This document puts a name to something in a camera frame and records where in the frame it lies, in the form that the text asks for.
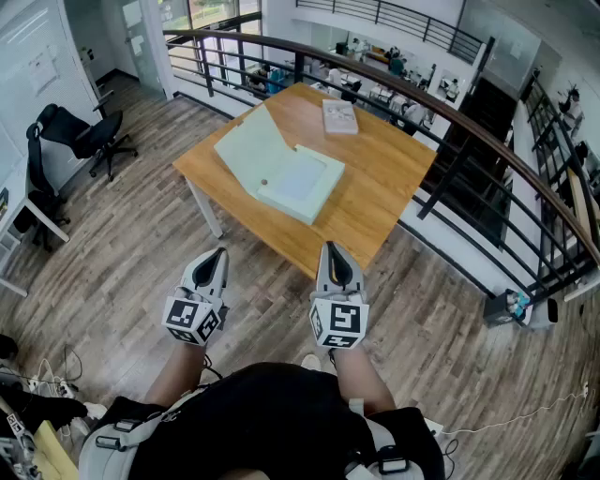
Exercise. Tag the person's left forearm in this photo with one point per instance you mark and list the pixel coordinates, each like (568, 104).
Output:
(175, 375)

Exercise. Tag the white printed book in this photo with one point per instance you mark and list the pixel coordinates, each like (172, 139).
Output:
(340, 117)

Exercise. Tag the black office chair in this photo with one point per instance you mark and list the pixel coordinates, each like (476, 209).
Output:
(40, 187)
(89, 136)

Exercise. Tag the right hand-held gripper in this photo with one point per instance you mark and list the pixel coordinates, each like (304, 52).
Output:
(347, 319)

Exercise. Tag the white desk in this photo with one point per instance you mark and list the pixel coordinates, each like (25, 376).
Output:
(19, 197)

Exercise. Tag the black balcony railing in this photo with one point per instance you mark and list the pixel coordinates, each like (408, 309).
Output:
(422, 23)

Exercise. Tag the black box with bottles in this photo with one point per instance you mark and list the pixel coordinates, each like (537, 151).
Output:
(499, 311)

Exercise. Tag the white floor box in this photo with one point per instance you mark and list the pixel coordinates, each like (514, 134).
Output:
(544, 314)

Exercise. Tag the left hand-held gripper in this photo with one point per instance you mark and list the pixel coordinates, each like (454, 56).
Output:
(183, 314)

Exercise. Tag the white power strip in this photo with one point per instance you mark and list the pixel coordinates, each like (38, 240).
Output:
(433, 427)

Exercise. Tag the pale green box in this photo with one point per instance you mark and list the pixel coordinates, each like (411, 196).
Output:
(253, 145)

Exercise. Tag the large glass window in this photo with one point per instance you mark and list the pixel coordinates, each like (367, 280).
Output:
(220, 11)

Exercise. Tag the black railing with wooden handrail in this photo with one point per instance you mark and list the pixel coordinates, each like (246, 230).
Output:
(473, 124)

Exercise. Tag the person's white shoe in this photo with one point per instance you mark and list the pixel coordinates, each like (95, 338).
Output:
(310, 362)

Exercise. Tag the person's right forearm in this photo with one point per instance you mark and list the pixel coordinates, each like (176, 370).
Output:
(363, 379)

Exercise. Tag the white table leg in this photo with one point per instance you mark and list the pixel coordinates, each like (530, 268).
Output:
(206, 211)

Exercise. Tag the person's black shirt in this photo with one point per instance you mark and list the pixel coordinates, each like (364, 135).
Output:
(262, 412)

